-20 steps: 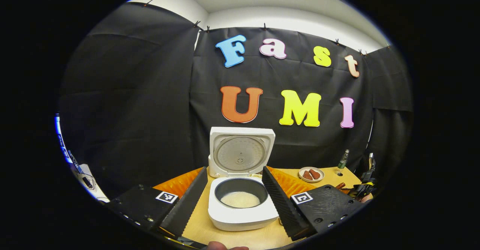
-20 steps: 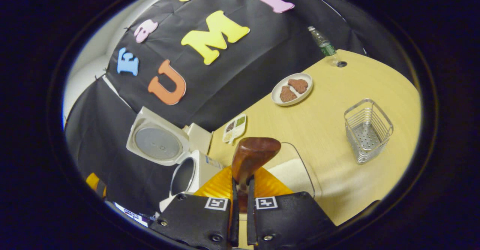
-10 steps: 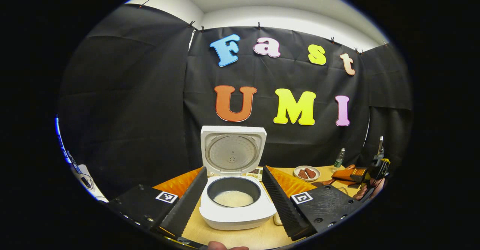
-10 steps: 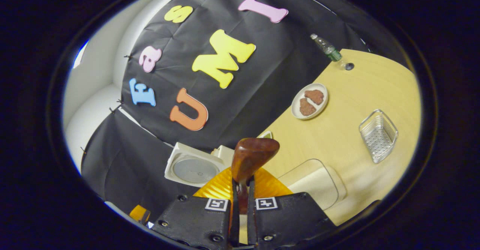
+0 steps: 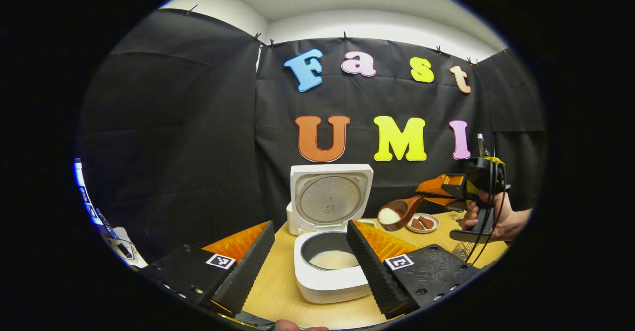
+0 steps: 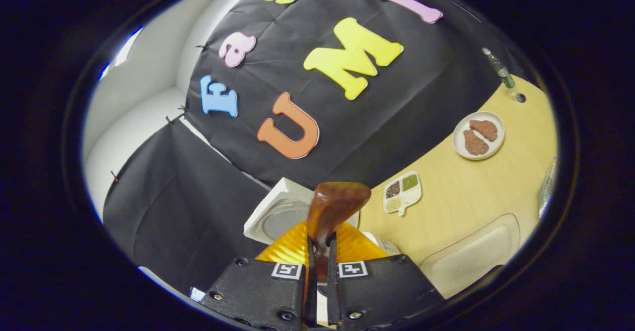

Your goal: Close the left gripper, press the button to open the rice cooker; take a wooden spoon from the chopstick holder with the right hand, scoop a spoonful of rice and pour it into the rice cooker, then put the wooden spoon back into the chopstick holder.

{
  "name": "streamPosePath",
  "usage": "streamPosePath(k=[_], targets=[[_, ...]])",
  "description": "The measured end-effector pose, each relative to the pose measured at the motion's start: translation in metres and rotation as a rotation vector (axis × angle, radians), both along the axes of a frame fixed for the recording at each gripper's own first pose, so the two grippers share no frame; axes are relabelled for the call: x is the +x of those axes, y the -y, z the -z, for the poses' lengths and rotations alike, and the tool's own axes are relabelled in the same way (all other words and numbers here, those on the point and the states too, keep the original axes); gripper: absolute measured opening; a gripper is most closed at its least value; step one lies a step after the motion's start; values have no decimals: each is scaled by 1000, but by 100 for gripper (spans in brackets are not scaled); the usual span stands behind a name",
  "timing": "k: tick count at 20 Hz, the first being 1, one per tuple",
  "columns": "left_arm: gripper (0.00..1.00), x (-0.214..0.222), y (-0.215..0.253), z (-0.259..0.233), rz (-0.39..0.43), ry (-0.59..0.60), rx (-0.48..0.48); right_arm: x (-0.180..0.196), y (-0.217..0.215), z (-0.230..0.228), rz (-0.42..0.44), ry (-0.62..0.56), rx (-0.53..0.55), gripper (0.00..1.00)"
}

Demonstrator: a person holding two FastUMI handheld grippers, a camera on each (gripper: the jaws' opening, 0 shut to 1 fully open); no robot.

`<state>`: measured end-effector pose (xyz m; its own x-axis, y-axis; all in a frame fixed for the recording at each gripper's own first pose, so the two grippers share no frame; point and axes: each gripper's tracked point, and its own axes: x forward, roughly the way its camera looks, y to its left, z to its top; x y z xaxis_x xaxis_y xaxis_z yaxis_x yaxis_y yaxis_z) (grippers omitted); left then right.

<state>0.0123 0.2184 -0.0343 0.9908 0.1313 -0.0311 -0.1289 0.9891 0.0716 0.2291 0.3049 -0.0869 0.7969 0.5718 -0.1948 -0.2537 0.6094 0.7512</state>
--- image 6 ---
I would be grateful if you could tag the clear rice container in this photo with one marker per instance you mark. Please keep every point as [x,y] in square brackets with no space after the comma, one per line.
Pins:
[471,256]

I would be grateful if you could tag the black backdrop cloth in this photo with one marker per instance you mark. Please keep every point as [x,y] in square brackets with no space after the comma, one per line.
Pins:
[397,98]

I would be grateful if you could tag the white divided grain dish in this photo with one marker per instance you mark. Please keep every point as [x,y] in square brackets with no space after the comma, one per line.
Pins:
[402,192]

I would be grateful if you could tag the white rice cooker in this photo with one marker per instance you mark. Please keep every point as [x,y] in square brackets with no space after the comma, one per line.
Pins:
[278,207]

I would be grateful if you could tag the small round dark cap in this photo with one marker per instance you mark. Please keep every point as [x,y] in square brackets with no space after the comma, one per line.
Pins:
[520,98]

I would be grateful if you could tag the clear green label water bottle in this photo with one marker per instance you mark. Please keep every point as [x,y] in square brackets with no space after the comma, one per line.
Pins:
[502,73]

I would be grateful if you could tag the brown wooden spoon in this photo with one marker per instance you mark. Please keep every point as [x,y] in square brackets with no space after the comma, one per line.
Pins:
[335,207]

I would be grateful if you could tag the white round plate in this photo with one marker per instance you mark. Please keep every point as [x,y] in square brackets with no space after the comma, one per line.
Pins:
[491,147]

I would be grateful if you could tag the brown meat piece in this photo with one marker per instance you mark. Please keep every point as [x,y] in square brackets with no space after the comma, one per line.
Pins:
[485,128]
[475,143]

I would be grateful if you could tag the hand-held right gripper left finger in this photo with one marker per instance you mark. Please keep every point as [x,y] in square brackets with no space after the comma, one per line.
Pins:
[258,291]

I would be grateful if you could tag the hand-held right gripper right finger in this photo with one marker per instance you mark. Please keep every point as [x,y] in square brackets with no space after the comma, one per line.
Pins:
[382,291]

